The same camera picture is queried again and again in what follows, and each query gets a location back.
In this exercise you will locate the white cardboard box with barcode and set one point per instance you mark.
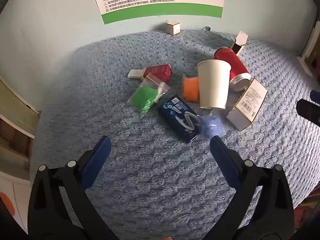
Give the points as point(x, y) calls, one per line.
point(247, 107)

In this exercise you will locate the small cardboard box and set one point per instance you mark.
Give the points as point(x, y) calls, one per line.
point(240, 42)

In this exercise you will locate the red drink can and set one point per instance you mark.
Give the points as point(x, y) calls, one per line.
point(237, 67)

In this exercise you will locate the white paper cup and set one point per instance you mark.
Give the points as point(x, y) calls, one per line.
point(213, 85)

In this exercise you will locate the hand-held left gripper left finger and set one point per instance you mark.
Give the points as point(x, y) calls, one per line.
point(98, 155)

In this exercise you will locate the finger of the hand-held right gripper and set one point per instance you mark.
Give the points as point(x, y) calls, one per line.
point(308, 111)
point(316, 95)

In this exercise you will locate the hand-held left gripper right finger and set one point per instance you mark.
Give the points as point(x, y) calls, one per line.
point(222, 155)

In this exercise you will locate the orange bead bag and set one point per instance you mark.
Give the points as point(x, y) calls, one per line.
point(190, 90)

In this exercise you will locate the dark blue gum box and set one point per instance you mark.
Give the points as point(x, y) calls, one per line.
point(178, 116)

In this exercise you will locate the green bead bag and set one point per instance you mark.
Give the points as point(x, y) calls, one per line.
point(147, 96)

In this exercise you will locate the pile of colourful books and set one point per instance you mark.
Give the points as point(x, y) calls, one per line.
point(308, 205)

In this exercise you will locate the blue bead bag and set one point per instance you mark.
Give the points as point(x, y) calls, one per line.
point(213, 125)

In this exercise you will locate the wooden side shelf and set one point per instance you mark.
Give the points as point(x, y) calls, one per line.
point(15, 115)

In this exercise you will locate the red box with white flap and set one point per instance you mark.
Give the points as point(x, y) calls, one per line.
point(160, 71)

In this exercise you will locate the small wooden cube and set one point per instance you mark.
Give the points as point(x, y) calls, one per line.
point(173, 27)

